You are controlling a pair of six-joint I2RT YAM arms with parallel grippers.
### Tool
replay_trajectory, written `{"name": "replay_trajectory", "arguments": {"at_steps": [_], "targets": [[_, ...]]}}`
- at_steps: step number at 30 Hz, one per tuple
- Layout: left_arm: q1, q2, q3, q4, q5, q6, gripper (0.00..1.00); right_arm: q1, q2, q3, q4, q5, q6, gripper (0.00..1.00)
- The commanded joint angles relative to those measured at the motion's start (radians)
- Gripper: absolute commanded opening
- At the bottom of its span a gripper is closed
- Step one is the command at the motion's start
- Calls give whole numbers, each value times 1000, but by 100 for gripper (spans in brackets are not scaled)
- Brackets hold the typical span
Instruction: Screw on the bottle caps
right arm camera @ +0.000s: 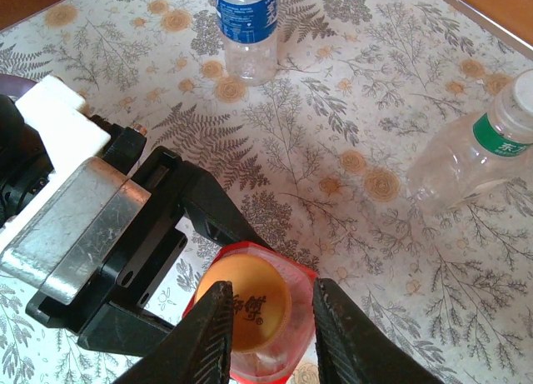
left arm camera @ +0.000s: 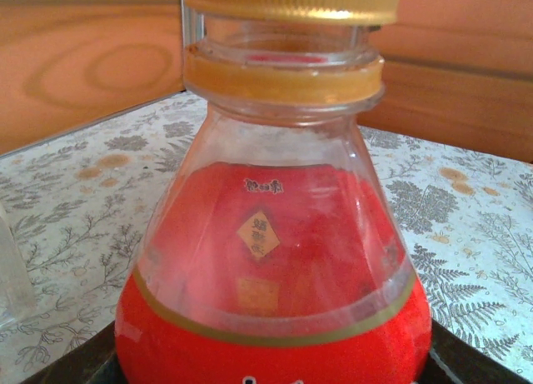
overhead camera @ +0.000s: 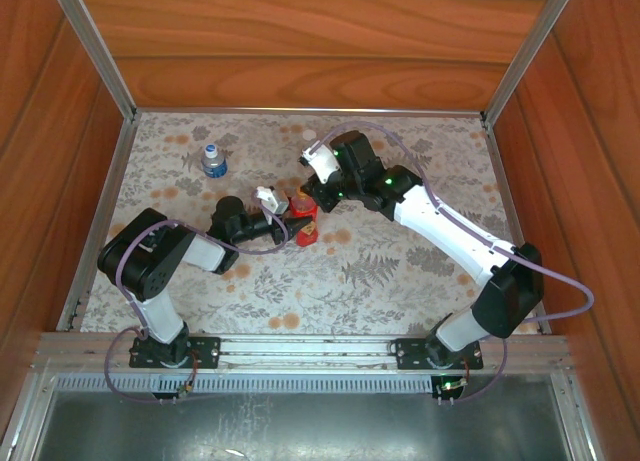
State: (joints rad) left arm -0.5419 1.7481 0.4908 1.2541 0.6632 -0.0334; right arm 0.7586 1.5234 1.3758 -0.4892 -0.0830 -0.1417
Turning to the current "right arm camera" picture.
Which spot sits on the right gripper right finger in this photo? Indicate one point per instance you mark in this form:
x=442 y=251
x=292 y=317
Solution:
x=354 y=346

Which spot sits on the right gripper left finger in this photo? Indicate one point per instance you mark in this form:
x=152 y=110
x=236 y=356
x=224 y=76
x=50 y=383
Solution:
x=200 y=342

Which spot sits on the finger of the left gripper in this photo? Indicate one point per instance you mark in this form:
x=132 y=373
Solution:
x=216 y=209
x=121 y=330

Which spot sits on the red label drink bottle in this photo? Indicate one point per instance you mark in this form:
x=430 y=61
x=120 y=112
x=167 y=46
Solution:
x=300 y=300

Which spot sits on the orange bottle cap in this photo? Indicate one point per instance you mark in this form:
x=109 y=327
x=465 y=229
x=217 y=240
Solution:
x=250 y=284

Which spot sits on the blue label water bottle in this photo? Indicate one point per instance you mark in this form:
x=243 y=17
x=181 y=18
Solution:
x=245 y=26

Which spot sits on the green label clear bottle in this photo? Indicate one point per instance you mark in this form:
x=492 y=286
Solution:
x=458 y=163

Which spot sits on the plain white bottle cap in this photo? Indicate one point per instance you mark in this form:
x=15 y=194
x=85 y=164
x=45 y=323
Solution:
x=524 y=90

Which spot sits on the aluminium table edge strip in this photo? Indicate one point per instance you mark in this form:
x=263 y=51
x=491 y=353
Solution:
x=491 y=21

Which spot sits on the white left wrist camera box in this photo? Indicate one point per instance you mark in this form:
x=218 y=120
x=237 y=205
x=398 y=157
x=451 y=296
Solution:
x=83 y=217

